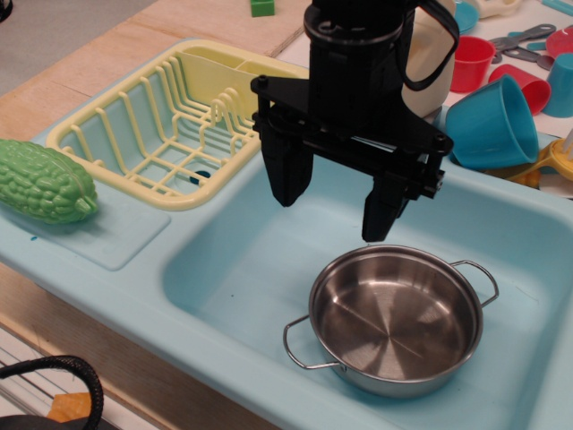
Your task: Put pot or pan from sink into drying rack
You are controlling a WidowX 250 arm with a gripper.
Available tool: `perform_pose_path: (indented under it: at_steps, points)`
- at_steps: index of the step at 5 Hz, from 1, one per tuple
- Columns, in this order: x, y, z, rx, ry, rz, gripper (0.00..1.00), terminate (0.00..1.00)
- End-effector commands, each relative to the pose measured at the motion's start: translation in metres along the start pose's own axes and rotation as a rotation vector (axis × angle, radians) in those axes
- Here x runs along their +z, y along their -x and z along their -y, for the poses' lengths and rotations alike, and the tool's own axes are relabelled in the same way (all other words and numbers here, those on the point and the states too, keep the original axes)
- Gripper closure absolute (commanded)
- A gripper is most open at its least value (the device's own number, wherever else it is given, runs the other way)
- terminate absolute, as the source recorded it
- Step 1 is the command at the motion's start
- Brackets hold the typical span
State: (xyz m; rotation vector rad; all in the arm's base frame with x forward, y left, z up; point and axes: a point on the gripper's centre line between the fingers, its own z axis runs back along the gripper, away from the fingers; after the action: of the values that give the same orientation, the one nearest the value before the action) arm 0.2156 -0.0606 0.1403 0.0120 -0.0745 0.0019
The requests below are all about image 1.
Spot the light blue toy sink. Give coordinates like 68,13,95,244
0,38,573,430

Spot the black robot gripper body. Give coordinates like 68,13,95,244
251,1,454,199

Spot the yellow plastic drying rack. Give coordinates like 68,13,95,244
46,39,308,211

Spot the red plastic plate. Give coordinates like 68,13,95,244
545,26,573,58

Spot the green toy bitter gourd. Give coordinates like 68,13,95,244
1,139,98,224

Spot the large blue plastic cup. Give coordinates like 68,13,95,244
445,75,539,170

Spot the grey toy utensil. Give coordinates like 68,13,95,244
490,23,557,64

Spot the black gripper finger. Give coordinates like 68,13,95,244
261,124,313,207
362,177,407,242

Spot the red plastic cup lying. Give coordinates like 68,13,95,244
487,64,552,116

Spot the cream plastic faucet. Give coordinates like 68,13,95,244
401,0,458,126

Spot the black braided cable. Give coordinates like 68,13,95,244
0,355,105,424

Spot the yellow toy utensil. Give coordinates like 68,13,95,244
508,138,572,187

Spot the cream toy item top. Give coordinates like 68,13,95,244
473,0,522,19

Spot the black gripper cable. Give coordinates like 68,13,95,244
388,0,460,90

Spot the blue plastic cup right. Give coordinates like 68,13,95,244
543,53,573,118

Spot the blue plastic plate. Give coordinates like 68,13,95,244
454,0,480,35

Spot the stainless steel two-handled pot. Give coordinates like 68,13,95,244
304,245,500,399

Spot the green toy block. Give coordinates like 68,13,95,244
250,0,275,17

